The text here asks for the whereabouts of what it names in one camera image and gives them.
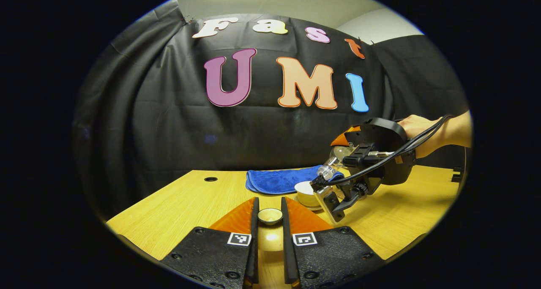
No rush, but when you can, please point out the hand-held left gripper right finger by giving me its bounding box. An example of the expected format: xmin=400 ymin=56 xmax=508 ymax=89
xmin=281 ymin=197 xmax=385 ymax=289

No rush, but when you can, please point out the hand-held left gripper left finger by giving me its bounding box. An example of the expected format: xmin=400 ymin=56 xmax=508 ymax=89
xmin=160 ymin=197 xmax=260 ymax=289

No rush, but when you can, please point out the beige ceramic teacup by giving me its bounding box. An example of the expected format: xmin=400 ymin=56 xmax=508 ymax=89
xmin=294 ymin=181 xmax=327 ymax=208

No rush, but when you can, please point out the clear glass water bottle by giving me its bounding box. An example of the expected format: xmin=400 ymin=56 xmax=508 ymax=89
xmin=317 ymin=145 xmax=353 ymax=180

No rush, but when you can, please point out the blue folded towel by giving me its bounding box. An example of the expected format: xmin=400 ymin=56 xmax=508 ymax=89
xmin=246 ymin=165 xmax=345 ymax=195

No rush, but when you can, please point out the black backdrop cloth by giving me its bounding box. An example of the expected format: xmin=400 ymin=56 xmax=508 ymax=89
xmin=72 ymin=0 xmax=470 ymax=215

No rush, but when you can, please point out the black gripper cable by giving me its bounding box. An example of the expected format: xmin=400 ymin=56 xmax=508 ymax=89
xmin=310 ymin=114 xmax=455 ymax=187

